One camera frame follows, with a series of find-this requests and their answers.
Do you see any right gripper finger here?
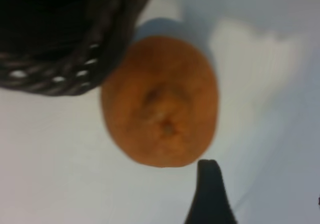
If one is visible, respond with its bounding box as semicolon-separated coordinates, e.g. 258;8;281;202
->
183;159;238;224

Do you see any orange fruit with knob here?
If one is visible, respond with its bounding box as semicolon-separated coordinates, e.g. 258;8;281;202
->
99;35;219;169

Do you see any dark brown wicker basket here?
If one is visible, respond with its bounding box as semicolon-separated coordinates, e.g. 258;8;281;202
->
0;0;156;97

